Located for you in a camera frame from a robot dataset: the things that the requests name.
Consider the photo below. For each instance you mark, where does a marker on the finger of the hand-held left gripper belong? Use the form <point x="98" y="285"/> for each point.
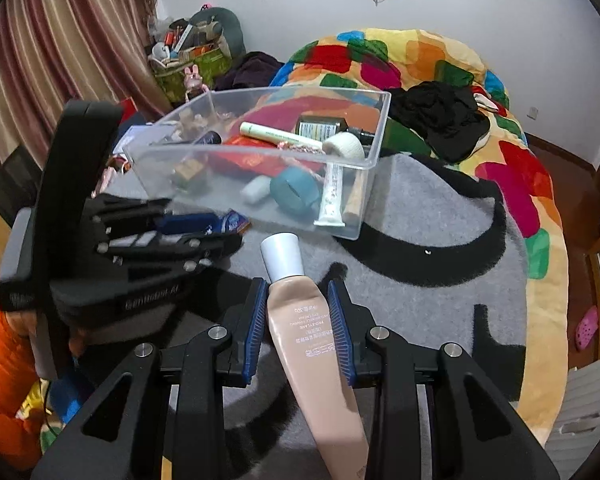
<point x="200" y="246"/>
<point x="190" y="223"/>

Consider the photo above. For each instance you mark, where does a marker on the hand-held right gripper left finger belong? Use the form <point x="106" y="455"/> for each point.
<point x="252" y="330"/>

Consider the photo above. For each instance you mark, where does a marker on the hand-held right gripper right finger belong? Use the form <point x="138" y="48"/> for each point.
<point x="341" y="335"/>

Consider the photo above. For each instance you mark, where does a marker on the beige cream tube white cap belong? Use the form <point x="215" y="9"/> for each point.
<point x="300" y="340"/>

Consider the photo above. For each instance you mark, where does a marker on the clear plastic bin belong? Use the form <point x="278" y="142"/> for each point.
<point x="220" y="195"/>

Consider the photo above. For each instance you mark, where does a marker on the blue packet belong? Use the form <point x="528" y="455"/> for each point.
<point x="235" y="223"/>

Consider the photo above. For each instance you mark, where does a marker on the white slim cosmetic tube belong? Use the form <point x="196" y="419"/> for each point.
<point x="255" y="190"/>

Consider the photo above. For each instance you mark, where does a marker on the teal tape roll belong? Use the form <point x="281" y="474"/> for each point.
<point x="280" y="192"/>

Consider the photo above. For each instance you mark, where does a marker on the light green tube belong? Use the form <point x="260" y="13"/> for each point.
<point x="270" y="133"/>

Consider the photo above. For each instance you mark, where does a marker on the white squeeze tube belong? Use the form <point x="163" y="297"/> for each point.
<point x="330" y="195"/>

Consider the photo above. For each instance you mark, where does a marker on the white bandage roll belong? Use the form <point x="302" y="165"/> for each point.
<point x="345" y="146"/>

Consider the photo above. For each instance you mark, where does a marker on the person's left forearm orange sleeve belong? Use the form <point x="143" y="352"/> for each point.
<point x="5" y="360"/>

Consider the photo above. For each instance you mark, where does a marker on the black mesh panel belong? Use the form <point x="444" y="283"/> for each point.
<point x="15" y="180"/>

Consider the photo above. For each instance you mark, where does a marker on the red packet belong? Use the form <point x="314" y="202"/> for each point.
<point x="250" y="160"/>

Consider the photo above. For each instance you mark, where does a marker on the grey black rug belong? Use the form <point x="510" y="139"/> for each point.
<point x="430" y="240"/>

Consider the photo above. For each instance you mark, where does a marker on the green bag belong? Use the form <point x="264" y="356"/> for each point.
<point x="175" y="82"/>

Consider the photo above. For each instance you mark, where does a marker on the pink bunny toy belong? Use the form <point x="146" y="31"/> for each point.
<point x="194" y="77"/>

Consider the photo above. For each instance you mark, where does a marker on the striped curtain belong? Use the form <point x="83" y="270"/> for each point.
<point x="55" y="35"/>

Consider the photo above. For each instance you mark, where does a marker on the maroon clothes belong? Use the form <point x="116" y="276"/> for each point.
<point x="252" y="72"/>

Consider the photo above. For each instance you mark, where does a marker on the dark green bottle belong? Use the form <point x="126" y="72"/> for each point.
<point x="325" y="129"/>

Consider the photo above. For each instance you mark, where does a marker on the black clothing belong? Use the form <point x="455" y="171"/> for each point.
<point x="440" y="115"/>

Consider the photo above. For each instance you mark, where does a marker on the colorful patchwork blanket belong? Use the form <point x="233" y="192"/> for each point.
<point x="520" y="170"/>

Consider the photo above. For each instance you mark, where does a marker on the pink slipper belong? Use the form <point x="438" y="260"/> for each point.
<point x="587" y="327"/>

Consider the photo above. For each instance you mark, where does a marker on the white ribbed bin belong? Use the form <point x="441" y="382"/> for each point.
<point x="590" y="410"/>

